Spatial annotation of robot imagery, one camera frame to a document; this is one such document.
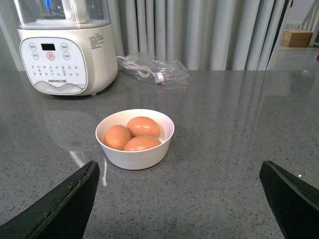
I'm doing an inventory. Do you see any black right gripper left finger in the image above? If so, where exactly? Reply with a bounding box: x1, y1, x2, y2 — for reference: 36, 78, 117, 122
0, 161, 100, 239

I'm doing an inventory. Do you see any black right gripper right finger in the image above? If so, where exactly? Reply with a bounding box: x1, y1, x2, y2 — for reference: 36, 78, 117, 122
259, 161, 319, 239

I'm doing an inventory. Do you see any brown left egg in bowl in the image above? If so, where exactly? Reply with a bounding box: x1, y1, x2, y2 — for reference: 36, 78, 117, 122
103, 124, 132, 150

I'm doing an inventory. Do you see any brown egg in bowl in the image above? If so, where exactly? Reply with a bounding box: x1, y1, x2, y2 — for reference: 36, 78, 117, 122
124, 135, 161, 151
127, 117, 160, 137
103, 124, 132, 150

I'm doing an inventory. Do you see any brown front egg in bowl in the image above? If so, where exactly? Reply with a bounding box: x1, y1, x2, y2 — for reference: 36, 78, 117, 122
124, 135, 161, 151

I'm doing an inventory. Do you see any brown back egg in bowl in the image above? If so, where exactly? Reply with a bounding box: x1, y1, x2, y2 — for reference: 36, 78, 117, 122
127, 117, 160, 137

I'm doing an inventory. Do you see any cardboard box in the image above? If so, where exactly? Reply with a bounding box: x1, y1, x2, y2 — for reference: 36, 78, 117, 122
281, 29, 313, 47

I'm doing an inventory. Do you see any white bowl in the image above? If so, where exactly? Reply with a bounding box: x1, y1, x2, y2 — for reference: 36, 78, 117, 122
95, 109, 174, 170

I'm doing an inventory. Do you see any white Joyoung blender appliance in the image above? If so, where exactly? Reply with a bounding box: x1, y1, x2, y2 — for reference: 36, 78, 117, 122
14, 0, 118, 96

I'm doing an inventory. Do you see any clear plastic bag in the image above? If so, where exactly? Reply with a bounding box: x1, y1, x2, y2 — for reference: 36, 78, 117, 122
117, 52, 190, 86

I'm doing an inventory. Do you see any grey curtain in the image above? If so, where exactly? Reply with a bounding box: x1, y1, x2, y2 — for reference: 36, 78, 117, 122
0, 0, 290, 72

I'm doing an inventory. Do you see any white power cord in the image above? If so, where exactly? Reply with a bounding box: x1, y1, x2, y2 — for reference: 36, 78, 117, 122
116, 55, 164, 85

